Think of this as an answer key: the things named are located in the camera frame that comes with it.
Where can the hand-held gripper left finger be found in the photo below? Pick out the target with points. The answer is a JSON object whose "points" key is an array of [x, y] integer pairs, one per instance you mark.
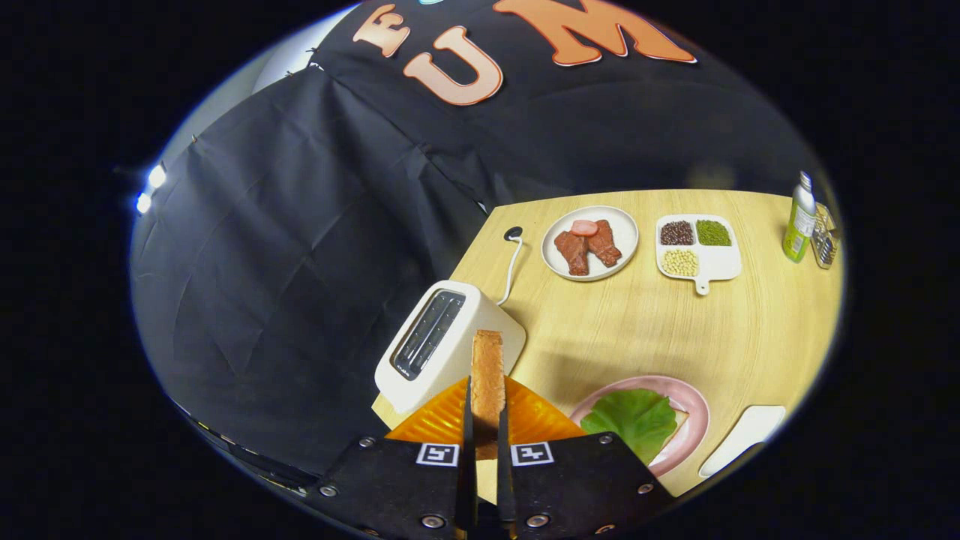
{"points": [[469, 480]]}

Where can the white rectangular plate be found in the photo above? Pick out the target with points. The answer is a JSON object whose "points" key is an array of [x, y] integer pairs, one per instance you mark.
{"points": [[742, 435]]}

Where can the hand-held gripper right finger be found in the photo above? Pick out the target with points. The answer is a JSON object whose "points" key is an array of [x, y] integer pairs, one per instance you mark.
{"points": [[504, 480]]}

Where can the bread slice with crust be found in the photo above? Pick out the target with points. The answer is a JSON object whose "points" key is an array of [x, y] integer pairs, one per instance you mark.
{"points": [[681, 417]]}

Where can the silver bottle green label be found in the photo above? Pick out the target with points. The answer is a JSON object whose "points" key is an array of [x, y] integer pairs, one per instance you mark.
{"points": [[799, 225]]}

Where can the white toaster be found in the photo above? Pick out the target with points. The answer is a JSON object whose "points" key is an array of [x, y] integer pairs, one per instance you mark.
{"points": [[397, 382]]}

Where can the brown meat piece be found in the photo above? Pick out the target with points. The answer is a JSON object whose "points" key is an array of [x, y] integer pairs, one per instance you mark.
{"points": [[574, 251], [604, 241]]}

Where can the divided white bean dish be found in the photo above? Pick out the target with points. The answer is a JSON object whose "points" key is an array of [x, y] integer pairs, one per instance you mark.
{"points": [[720, 262]]}

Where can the round white plate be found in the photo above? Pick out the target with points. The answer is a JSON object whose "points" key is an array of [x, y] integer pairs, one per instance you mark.
{"points": [[622, 225]]}

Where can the pink round plate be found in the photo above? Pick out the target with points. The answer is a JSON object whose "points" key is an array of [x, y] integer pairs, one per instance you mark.
{"points": [[694, 420]]}

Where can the pink sausage slice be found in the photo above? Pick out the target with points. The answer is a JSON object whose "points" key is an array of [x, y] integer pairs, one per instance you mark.
{"points": [[584, 227]]}

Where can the green lettuce leaf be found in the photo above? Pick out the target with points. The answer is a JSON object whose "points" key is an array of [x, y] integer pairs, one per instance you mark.
{"points": [[630, 420]]}

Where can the toasted bread slice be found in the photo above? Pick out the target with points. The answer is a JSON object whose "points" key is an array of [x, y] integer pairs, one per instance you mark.
{"points": [[487, 375]]}

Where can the black backdrop cloth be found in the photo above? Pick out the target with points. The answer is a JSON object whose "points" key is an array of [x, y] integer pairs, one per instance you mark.
{"points": [[300, 225]]}

